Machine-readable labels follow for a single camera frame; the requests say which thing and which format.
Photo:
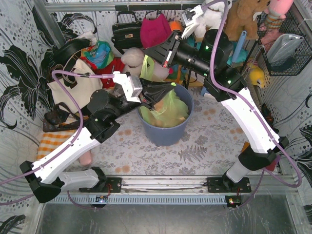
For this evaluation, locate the brown teddy bear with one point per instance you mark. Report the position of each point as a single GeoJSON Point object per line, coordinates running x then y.
{"type": "Point", "coordinates": [241, 18]}

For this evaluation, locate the white husky plush dog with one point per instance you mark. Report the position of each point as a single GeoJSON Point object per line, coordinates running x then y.
{"type": "Point", "coordinates": [211, 19]}

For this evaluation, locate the magenta fabric bag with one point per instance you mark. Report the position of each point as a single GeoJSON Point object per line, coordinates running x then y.
{"type": "Point", "coordinates": [154, 31]}

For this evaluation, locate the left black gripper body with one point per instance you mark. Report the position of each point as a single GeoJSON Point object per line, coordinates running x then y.
{"type": "Point", "coordinates": [144, 98]}

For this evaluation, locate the orange plush toy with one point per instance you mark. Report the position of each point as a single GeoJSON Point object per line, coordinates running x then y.
{"type": "Point", "coordinates": [175, 26]}

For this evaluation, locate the colourful printed cloth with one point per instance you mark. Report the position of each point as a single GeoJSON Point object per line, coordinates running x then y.
{"type": "Point", "coordinates": [98, 56]}

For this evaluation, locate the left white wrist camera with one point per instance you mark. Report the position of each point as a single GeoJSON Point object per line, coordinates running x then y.
{"type": "Point", "coordinates": [131, 85]}

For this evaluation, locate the brown patterned bag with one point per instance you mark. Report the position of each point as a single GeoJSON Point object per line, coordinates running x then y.
{"type": "Point", "coordinates": [61, 118]}

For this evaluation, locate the red cloth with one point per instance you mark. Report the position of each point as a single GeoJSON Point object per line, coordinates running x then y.
{"type": "Point", "coordinates": [115, 65]}

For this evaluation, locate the black leather handbag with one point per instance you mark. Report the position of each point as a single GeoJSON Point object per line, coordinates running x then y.
{"type": "Point", "coordinates": [126, 35]}

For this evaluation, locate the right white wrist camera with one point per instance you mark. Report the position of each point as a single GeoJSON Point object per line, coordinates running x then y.
{"type": "Point", "coordinates": [190, 16]}

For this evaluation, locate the pink soft toy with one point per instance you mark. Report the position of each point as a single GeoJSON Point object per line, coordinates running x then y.
{"type": "Point", "coordinates": [86, 158]}

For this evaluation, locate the cream plush lamb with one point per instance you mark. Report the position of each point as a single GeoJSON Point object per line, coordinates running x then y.
{"type": "Point", "coordinates": [133, 61]}

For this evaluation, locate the black wire basket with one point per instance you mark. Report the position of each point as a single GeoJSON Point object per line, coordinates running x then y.
{"type": "Point", "coordinates": [268, 34]}

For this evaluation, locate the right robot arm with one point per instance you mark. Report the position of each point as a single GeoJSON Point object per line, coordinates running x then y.
{"type": "Point", "coordinates": [260, 135]}

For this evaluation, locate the blue floor mop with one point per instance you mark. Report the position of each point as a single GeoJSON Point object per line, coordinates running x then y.
{"type": "Point", "coordinates": [239, 46]}

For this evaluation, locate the rainbow striped bag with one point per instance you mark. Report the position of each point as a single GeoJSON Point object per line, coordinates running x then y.
{"type": "Point", "coordinates": [177, 72]}

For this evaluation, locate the orange checkered cloth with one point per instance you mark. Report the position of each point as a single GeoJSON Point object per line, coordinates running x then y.
{"type": "Point", "coordinates": [50, 141]}

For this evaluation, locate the yellow plush duck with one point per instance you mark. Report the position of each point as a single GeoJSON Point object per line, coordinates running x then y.
{"type": "Point", "coordinates": [256, 74]}

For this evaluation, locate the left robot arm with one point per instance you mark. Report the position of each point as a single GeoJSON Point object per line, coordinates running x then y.
{"type": "Point", "coordinates": [47, 177]}

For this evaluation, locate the teal folded cloth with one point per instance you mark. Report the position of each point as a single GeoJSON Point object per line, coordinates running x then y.
{"type": "Point", "coordinates": [240, 58]}

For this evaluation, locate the blue-grey trash bin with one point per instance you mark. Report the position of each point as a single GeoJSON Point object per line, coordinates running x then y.
{"type": "Point", "coordinates": [169, 136]}

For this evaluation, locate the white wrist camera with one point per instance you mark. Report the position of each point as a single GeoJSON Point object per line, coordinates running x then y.
{"type": "Point", "coordinates": [131, 85]}
{"type": "Point", "coordinates": [190, 16]}

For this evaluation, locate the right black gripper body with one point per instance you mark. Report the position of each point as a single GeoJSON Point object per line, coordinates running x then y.
{"type": "Point", "coordinates": [171, 52]}

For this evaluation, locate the metal base rail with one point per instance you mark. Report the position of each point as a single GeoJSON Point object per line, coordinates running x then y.
{"type": "Point", "coordinates": [197, 184]}

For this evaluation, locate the silver foil pouch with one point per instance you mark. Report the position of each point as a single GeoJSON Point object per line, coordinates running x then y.
{"type": "Point", "coordinates": [284, 47]}

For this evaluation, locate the pink plush toy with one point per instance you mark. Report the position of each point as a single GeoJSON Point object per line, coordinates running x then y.
{"type": "Point", "coordinates": [277, 10]}

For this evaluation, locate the green plastic trash bag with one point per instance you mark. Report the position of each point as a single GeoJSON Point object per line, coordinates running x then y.
{"type": "Point", "coordinates": [171, 111]}

